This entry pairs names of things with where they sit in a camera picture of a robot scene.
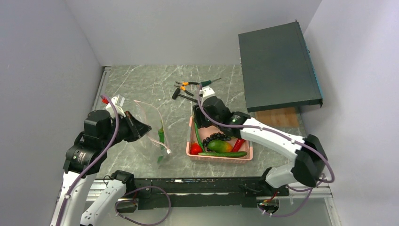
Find green cucumber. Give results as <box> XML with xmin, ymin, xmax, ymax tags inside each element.
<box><xmin>198</xmin><ymin>151</ymin><xmax>247</xmax><ymax>158</ymax></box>

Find clear zip top bag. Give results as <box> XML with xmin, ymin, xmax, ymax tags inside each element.
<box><xmin>134</xmin><ymin>100</ymin><xmax>172</xmax><ymax>164</ymax></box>

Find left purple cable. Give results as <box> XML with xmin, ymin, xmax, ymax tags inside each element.
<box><xmin>54</xmin><ymin>94</ymin><xmax>172</xmax><ymax>226</ymax></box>

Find wooden board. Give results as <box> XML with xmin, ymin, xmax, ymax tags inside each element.
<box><xmin>255</xmin><ymin>107</ymin><xmax>300</xmax><ymax>128</ymax></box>

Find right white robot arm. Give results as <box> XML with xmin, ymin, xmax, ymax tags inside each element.
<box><xmin>194</xmin><ymin>97</ymin><xmax>335</xmax><ymax>195</ymax></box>

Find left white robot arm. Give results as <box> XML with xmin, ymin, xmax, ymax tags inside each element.
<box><xmin>50</xmin><ymin>109</ymin><xmax>152</xmax><ymax>226</ymax></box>

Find black hammer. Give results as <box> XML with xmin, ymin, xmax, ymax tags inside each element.
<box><xmin>171</xmin><ymin>88</ymin><xmax>198</xmax><ymax>103</ymax></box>

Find red tomato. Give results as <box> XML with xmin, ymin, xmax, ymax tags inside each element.
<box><xmin>189</xmin><ymin>143</ymin><xmax>203</xmax><ymax>155</ymax></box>

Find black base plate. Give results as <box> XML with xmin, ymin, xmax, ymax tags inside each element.
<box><xmin>135</xmin><ymin>177</ymin><xmax>289</xmax><ymax>210</ymax></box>

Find red chili pepper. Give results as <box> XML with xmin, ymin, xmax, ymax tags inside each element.
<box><xmin>232</xmin><ymin>139</ymin><xmax>246</xmax><ymax>152</ymax></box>

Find green red mango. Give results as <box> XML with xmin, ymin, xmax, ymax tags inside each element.
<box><xmin>207</xmin><ymin>140</ymin><xmax>233</xmax><ymax>153</ymax></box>

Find green chili pepper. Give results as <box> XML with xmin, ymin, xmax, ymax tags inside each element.
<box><xmin>157</xmin><ymin>122</ymin><xmax>165</xmax><ymax>163</ymax></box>

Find aluminium frame rail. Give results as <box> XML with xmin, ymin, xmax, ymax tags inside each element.
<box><xmin>49</xmin><ymin>176</ymin><xmax>343</xmax><ymax>226</ymax></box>

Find orange handled pliers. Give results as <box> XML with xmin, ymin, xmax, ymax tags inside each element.
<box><xmin>174</xmin><ymin>81</ymin><xmax>199</xmax><ymax>97</ymax></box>

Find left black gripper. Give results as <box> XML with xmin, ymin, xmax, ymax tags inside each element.
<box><xmin>101</xmin><ymin>110</ymin><xmax>152</xmax><ymax>148</ymax></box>

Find dark green metal box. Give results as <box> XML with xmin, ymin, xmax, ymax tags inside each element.
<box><xmin>238</xmin><ymin>21</ymin><xmax>323</xmax><ymax>112</ymax></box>

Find green handled screwdriver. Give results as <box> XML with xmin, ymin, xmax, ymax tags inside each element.
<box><xmin>198</xmin><ymin>78</ymin><xmax>221</xmax><ymax>87</ymax></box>

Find dark grape bunch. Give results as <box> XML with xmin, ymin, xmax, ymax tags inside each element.
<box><xmin>202</xmin><ymin>132</ymin><xmax>231</xmax><ymax>147</ymax></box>

